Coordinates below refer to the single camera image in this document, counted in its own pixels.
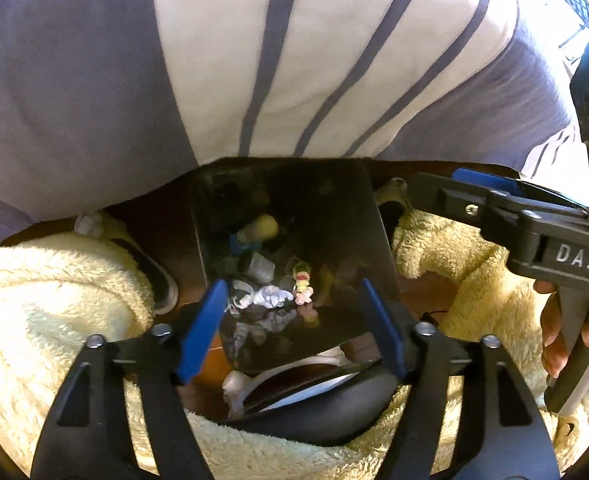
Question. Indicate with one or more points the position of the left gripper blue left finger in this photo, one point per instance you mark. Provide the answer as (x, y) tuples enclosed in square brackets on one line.
[(195, 343)]

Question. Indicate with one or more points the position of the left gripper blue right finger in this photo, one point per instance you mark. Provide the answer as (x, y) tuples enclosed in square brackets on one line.
[(389, 341)]

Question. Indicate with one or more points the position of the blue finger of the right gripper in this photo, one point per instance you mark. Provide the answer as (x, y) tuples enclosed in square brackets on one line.
[(479, 178), (453, 200)]

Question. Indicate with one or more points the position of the white yellow capped bottle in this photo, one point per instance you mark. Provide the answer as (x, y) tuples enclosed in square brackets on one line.
[(254, 234)]

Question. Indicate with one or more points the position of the black trash bin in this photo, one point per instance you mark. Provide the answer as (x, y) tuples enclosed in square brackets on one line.
[(298, 294)]

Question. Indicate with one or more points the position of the person's right hand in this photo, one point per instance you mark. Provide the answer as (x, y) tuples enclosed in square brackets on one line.
[(565, 326)]

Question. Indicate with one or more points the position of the yellow fluffy blanket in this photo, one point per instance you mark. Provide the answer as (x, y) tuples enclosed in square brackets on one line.
[(60, 289)]

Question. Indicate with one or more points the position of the blue white striped bedsheet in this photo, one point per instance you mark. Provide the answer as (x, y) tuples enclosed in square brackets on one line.
[(102, 101)]

